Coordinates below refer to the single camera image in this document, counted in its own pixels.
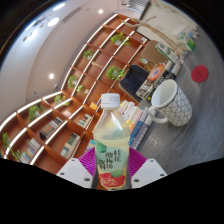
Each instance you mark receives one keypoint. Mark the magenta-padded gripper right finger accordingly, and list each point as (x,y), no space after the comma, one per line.
(148,171)

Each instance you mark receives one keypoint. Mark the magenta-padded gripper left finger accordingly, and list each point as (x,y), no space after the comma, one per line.
(71,171)

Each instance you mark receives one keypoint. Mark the clear yellow drink bottle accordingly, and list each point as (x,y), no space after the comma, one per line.
(111,143)

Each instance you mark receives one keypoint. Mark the stack of colourful books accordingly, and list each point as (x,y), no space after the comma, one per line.
(136,121)

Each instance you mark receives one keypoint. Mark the white patterned mug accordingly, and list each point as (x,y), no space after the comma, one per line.
(178,106)

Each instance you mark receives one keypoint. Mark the stack of dark books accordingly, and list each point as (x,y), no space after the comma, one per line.
(155,78)

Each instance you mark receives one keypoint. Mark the recessed ceiling spotlight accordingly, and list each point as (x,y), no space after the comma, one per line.
(100,11)
(51,76)

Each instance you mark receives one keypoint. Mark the flat round red coaster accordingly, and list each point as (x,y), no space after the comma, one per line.
(200,73)

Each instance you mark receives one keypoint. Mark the wooden shelf unit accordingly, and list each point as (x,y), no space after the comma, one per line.
(96,60)

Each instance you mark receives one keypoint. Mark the tall green white carton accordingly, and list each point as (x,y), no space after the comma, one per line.
(166,51)

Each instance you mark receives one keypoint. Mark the green and white box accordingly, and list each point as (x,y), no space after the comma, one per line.
(191,44)

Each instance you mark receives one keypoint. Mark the stack of white packs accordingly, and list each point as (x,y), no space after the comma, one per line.
(182,36)

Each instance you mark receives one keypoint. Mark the wooden artist mannequin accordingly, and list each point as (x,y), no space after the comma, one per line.
(156,31)

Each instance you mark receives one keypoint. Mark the branched ceiling lamp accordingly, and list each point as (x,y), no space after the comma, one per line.
(53,21)

